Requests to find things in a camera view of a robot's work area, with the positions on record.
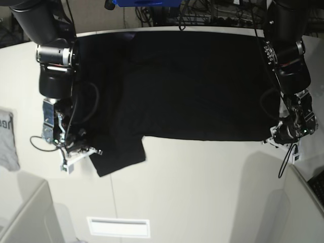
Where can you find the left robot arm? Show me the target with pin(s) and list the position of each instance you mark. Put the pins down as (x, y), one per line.
(285, 24)

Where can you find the grey folded T-shirt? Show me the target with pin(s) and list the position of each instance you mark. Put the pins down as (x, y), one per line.
(9, 158)

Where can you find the black T-shirt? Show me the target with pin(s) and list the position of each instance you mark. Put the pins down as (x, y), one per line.
(178, 85)

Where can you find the blue box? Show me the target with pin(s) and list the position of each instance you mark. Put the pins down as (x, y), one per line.
(147, 3)

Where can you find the grey right partition panel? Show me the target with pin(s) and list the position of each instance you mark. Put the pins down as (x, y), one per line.
(299, 214)

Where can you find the grey partition panel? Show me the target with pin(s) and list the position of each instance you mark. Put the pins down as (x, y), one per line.
(299, 214)
(35, 220)

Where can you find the black keyboard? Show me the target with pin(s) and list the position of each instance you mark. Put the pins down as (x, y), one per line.
(316, 184)

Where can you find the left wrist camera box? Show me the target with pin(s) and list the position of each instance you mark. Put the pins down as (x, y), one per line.
(295, 156)

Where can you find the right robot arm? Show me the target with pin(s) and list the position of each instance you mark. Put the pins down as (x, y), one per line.
(57, 52)

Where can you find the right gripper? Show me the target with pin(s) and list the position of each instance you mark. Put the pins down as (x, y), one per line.
(58, 130)

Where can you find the grey left partition panel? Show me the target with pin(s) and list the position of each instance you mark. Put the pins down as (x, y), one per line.
(35, 220)

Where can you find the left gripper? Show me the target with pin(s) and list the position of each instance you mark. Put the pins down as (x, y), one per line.
(298, 120)

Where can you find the white label on table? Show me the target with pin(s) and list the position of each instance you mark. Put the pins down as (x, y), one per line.
(124, 228)

